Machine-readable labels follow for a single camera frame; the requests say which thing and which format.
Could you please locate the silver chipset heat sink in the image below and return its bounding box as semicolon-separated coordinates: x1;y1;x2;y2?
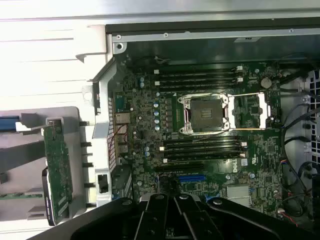
225;185;253;208

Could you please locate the blue expansion slot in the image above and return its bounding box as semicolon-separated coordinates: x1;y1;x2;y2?
177;174;208;184

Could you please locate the grey parts rack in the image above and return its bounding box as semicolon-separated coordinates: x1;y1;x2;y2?
0;106;98;227

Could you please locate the black RAM slot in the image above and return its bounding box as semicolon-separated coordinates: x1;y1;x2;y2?
159;84;237;92
163;149;247;156
159;72;237;80
166;136;240;143

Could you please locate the white-clipped RAM slot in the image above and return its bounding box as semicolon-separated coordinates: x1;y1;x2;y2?
159;142;245;150
154;77;245;87
153;65;245;75

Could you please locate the green RAM stick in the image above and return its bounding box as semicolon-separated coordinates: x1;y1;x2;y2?
0;192;44;200

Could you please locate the locking lever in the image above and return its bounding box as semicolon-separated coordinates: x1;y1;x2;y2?
233;126;267;132

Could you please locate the CPU socket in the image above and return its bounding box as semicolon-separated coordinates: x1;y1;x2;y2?
177;93;232;136

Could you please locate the silver socket cover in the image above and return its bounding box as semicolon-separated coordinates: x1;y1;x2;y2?
227;91;273;131

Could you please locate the green motherboard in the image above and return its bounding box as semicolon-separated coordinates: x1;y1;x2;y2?
112;56;285;218

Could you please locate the round coin battery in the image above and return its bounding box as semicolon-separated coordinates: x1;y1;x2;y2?
260;76;273;89

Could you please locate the perforated metal disk bay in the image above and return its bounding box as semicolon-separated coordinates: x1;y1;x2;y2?
303;69;320;157

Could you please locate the open black PC case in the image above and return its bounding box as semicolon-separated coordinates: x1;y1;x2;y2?
74;17;320;240

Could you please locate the red black twisted wire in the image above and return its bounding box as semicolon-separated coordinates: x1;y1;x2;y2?
107;122;130;161

